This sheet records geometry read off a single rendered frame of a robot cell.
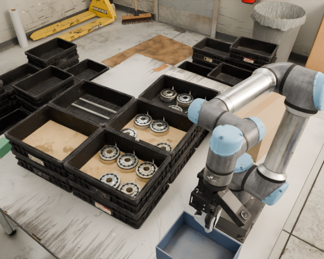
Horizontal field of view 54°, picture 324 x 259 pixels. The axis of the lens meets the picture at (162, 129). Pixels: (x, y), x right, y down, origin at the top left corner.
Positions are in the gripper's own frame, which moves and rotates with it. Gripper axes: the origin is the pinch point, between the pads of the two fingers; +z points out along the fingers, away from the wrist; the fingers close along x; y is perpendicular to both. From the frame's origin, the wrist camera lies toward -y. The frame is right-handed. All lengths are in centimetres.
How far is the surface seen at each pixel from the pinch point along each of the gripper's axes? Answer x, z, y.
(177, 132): -60, 21, 52
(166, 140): -52, 22, 53
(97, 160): -19, 26, 71
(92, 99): -53, 22, 112
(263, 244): -37, 37, -12
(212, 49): -241, 42, 131
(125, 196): -5.2, 18.2, 39.5
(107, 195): -5, 25, 50
